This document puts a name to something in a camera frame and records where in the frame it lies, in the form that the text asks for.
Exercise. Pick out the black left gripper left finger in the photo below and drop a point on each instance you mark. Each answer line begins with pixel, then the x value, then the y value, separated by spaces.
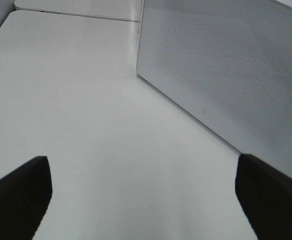
pixel 25 194

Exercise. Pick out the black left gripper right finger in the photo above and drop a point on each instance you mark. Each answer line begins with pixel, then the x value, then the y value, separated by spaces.
pixel 265 196

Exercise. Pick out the white microwave door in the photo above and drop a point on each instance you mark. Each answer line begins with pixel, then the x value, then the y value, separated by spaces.
pixel 229 64

